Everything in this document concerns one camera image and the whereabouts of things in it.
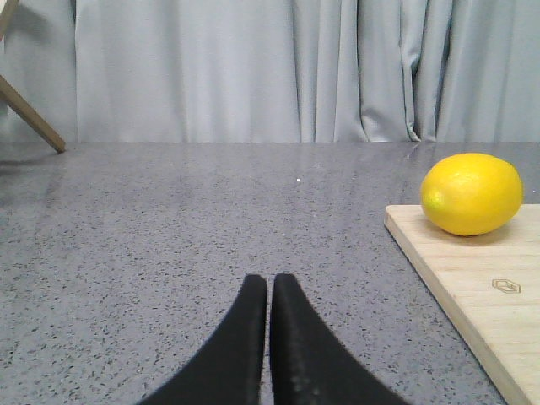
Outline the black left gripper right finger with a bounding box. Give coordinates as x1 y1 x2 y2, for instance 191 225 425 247
269 273 406 404

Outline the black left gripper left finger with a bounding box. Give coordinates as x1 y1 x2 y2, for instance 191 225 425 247
141 274 267 404

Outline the wooden cutting board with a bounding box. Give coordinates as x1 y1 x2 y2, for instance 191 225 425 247
384 204 539 404

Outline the yellow lemon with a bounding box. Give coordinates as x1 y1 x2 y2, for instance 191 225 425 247
419 153 524 236

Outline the grey curtain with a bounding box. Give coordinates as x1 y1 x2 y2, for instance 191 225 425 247
1 1 539 143

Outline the wooden stand leg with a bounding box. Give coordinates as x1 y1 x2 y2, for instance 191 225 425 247
1 0 66 154

